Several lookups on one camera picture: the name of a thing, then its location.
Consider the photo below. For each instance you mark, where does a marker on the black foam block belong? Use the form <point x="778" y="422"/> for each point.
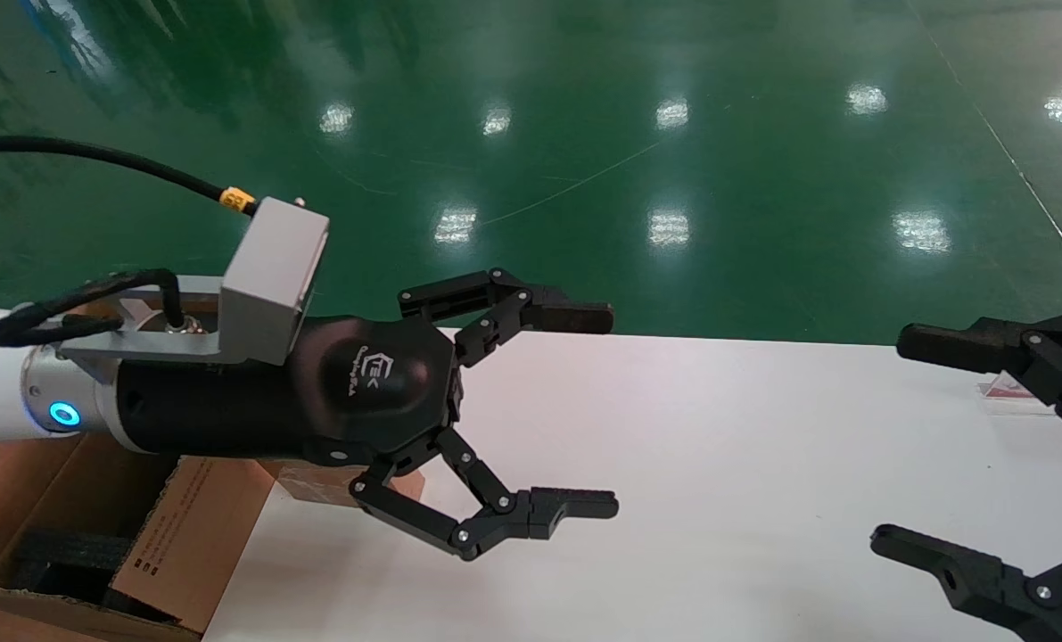
<point x="67" y="557"/>

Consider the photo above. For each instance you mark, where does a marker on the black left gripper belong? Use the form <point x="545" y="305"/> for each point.
<point x="361" y="392"/>

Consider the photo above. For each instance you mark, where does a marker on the big open cardboard box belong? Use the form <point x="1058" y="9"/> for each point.
<point x="192" y="535"/>

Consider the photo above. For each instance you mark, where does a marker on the small red white card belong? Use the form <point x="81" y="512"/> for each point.
<point x="1008" y="399"/>

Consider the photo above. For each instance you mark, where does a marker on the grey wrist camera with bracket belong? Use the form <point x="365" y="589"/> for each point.
<point x="267" y="285"/>

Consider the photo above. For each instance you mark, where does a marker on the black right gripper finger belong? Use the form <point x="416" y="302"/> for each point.
<point x="985" y="346"/>
<point x="976" y="575"/>

